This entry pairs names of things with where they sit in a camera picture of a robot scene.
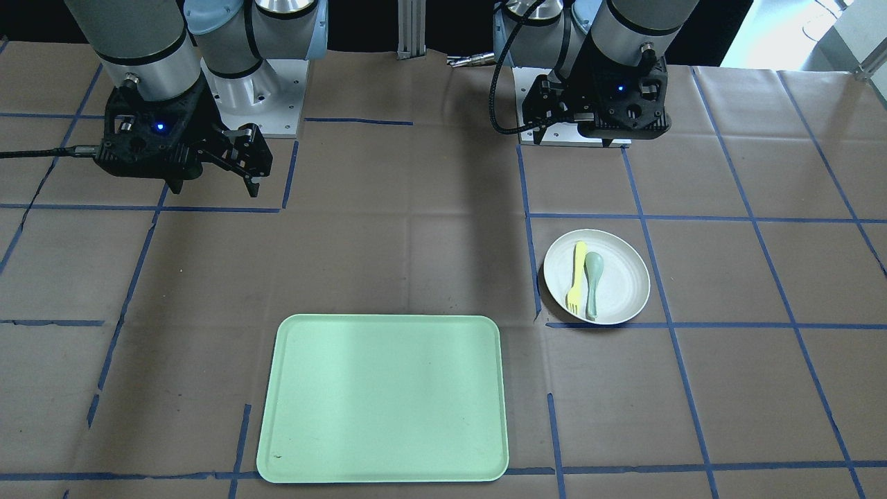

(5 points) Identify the light green tray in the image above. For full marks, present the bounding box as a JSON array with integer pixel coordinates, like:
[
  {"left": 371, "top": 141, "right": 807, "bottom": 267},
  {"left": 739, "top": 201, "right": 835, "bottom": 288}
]
[{"left": 256, "top": 315, "right": 509, "bottom": 484}]

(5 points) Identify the white round plate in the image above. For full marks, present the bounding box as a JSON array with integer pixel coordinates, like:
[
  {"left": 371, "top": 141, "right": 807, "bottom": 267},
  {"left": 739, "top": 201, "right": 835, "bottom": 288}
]
[{"left": 543, "top": 229, "right": 651, "bottom": 325}]

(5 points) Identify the yellow plastic fork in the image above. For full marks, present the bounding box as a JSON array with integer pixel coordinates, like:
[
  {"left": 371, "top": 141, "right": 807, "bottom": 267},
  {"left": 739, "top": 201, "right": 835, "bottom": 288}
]
[{"left": 565, "top": 240, "right": 588, "bottom": 316}]

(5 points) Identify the brown paper table cover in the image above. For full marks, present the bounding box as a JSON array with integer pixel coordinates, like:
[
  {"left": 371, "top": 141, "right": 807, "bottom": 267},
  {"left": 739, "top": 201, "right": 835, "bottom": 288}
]
[{"left": 1, "top": 51, "right": 886, "bottom": 498}]

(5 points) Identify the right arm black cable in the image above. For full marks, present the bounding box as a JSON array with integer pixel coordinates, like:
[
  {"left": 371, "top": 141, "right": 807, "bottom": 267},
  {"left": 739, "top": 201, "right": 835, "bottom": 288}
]
[{"left": 0, "top": 146, "right": 98, "bottom": 160}]

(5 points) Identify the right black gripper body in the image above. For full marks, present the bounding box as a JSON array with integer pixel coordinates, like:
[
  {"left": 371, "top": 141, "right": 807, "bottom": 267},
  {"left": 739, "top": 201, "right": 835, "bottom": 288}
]
[{"left": 93, "top": 75, "right": 228, "bottom": 181}]

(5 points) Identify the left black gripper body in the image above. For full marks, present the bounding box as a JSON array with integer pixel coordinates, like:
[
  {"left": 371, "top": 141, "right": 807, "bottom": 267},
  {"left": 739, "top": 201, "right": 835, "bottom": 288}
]
[{"left": 547, "top": 59, "right": 671, "bottom": 140}]

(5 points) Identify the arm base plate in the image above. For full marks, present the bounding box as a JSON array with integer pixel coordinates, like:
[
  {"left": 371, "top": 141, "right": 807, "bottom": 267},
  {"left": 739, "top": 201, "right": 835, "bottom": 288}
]
[
  {"left": 200, "top": 59, "right": 310, "bottom": 139},
  {"left": 512, "top": 67, "right": 633, "bottom": 148}
]

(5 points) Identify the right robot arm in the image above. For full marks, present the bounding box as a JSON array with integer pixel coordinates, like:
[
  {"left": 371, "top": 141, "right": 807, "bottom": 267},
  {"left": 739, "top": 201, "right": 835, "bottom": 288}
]
[{"left": 58, "top": 1, "right": 328, "bottom": 197}]

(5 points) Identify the aluminium frame post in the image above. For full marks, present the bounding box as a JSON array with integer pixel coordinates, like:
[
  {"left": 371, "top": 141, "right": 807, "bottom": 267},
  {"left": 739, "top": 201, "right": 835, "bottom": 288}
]
[{"left": 396, "top": 0, "right": 428, "bottom": 60}]

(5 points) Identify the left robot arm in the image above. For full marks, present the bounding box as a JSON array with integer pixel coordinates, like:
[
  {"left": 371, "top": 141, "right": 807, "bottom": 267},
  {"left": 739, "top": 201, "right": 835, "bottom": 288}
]
[{"left": 487, "top": 1, "right": 697, "bottom": 148}]

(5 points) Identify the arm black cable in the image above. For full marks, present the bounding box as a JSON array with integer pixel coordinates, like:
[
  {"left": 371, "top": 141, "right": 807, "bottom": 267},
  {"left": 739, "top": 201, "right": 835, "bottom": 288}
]
[
  {"left": 489, "top": 0, "right": 555, "bottom": 136},
  {"left": 0, "top": 146, "right": 98, "bottom": 160}
]

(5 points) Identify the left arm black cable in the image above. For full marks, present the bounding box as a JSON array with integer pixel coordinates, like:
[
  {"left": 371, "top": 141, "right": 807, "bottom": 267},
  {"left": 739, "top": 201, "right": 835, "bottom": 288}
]
[{"left": 489, "top": 0, "right": 555, "bottom": 136}]

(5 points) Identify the pale green plastic spoon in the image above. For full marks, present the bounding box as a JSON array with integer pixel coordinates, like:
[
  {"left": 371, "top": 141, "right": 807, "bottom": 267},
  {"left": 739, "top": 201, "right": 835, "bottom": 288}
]
[{"left": 585, "top": 252, "right": 605, "bottom": 320}]

